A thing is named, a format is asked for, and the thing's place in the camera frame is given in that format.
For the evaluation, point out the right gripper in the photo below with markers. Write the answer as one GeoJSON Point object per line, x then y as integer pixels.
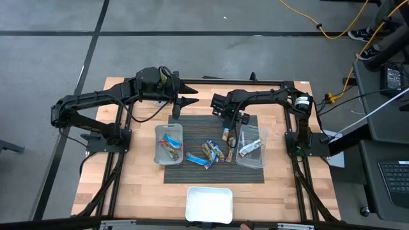
{"type": "Point", "coordinates": [228, 110]}

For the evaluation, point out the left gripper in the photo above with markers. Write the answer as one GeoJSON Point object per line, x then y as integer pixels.
{"type": "Point", "coordinates": [159, 91]}

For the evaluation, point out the orange and white granola bar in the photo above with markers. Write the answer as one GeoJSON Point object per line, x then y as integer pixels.
{"type": "Point", "coordinates": [225, 134]}

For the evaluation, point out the brown granola bar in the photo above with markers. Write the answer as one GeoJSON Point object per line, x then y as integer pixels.
{"type": "Point", "coordinates": [229, 156]}
{"type": "Point", "coordinates": [219, 152]}

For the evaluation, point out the white and green granola bar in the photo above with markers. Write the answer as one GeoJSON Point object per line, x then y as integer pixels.
{"type": "Point", "coordinates": [250, 147]}

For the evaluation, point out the red and green granola bar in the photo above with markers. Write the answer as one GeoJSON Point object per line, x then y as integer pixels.
{"type": "Point", "coordinates": [173, 155]}
{"type": "Point", "coordinates": [164, 146]}

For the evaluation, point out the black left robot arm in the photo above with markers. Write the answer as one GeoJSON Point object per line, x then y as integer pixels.
{"type": "Point", "coordinates": [96, 96]}

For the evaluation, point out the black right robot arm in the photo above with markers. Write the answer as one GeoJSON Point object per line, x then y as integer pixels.
{"type": "Point", "coordinates": [271, 94]}

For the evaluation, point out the potted succulent plant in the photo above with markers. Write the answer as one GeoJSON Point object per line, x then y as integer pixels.
{"type": "Point", "coordinates": [163, 80]}

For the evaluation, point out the clear plastic bin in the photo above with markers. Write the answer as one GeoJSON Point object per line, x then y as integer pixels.
{"type": "Point", "coordinates": [255, 161]}

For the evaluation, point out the dark woven mat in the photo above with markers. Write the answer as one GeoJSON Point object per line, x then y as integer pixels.
{"type": "Point", "coordinates": [191, 174]}

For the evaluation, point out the white plastic bin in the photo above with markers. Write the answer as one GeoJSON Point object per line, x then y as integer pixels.
{"type": "Point", "coordinates": [209, 204]}

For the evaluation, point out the person's hand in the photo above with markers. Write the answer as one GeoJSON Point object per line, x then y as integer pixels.
{"type": "Point", "coordinates": [245, 227]}

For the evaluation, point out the dark grey desk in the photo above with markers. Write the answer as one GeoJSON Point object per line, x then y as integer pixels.
{"type": "Point", "coordinates": [374, 179]}

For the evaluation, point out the black caster wheel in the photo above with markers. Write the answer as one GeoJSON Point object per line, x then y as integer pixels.
{"type": "Point", "coordinates": [364, 211]}

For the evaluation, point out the person's shoe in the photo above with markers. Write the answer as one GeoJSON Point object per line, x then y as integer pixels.
{"type": "Point", "coordinates": [361, 34]}
{"type": "Point", "coordinates": [367, 53]}

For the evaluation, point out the black power adapter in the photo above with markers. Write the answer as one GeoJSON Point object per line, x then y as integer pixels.
{"type": "Point", "coordinates": [393, 80]}

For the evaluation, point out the black keyboard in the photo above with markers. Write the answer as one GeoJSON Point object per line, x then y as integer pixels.
{"type": "Point", "coordinates": [397, 179]}

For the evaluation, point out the dark furniture leg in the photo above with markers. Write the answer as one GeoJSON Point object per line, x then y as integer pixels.
{"type": "Point", "coordinates": [11, 147]}

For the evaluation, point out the person's leg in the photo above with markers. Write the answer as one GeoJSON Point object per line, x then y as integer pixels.
{"type": "Point", "coordinates": [385, 12]}

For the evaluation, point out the black aluminium table frame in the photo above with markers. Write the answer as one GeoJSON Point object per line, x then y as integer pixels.
{"type": "Point", "coordinates": [223, 82]}

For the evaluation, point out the silver aluminium bracket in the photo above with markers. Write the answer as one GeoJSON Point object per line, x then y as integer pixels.
{"type": "Point", "coordinates": [295, 226]}
{"type": "Point", "coordinates": [118, 223]}

